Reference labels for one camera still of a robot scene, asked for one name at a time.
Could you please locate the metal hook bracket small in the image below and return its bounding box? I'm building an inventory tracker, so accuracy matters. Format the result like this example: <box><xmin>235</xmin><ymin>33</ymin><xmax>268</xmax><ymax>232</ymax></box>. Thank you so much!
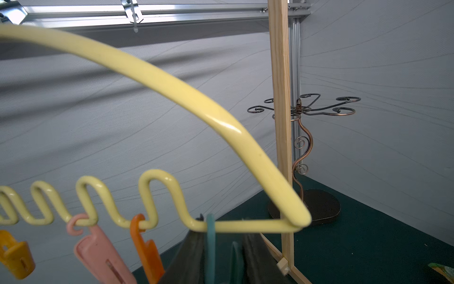
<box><xmin>121</xmin><ymin>0</ymin><xmax>144</xmax><ymax>33</ymax></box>

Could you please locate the teal clothes clip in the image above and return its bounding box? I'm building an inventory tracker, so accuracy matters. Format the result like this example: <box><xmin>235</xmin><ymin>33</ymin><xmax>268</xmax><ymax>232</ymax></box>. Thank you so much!
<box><xmin>205</xmin><ymin>212</ymin><xmax>244</xmax><ymax>284</ymax></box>

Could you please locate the pink clothes clip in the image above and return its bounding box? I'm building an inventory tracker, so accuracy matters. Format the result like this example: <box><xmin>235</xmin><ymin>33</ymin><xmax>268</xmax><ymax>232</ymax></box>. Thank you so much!
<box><xmin>73</xmin><ymin>225</ymin><xmax>137</xmax><ymax>284</ymax></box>

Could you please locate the aluminium top rail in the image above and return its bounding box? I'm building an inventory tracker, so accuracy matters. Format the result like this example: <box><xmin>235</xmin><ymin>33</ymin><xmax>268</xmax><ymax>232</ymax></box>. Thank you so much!
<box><xmin>0</xmin><ymin>2</ymin><xmax>312</xmax><ymax>34</ymax></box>

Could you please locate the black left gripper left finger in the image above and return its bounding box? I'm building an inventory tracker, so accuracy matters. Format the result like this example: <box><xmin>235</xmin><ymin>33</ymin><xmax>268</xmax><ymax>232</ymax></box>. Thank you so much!
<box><xmin>158</xmin><ymin>230</ymin><xmax>206</xmax><ymax>284</ymax></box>

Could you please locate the metal hook bracket middle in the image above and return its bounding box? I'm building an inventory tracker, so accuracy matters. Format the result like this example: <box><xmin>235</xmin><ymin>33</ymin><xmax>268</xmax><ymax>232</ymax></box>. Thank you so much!
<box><xmin>0</xmin><ymin>0</ymin><xmax>28</xmax><ymax>25</ymax></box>

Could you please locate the yellow wavy clothes hanger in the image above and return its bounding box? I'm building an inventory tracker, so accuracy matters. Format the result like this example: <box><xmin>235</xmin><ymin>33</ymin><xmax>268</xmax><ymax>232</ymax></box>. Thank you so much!
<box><xmin>1</xmin><ymin>25</ymin><xmax>312</xmax><ymax>233</ymax></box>

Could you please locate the green snack bag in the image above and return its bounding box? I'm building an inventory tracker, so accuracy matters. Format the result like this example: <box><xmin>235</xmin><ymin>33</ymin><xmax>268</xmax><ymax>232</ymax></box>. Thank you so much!
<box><xmin>428</xmin><ymin>263</ymin><xmax>454</xmax><ymax>284</ymax></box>

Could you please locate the orange clip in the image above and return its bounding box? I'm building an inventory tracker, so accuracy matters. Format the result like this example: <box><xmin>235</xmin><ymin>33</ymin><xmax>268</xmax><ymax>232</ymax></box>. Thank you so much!
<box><xmin>130</xmin><ymin>214</ymin><xmax>165</xmax><ymax>284</ymax></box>
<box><xmin>1</xmin><ymin>230</ymin><xmax>35</xmax><ymax>280</ymax></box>

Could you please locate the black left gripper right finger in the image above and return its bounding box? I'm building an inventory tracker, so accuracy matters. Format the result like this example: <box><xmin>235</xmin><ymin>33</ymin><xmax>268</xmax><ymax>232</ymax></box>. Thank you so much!
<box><xmin>242</xmin><ymin>234</ymin><xmax>290</xmax><ymax>284</ymax></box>

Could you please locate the wooden clothes rack frame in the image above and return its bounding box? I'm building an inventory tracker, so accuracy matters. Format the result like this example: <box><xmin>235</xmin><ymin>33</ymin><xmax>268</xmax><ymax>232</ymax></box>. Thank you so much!
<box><xmin>262</xmin><ymin>1</ymin><xmax>310</xmax><ymax>284</ymax></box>

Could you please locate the bronze wire jewelry stand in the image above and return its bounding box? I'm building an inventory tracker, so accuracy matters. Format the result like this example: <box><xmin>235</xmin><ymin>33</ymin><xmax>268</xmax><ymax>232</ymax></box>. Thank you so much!
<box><xmin>247</xmin><ymin>93</ymin><xmax>361</xmax><ymax>227</ymax></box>

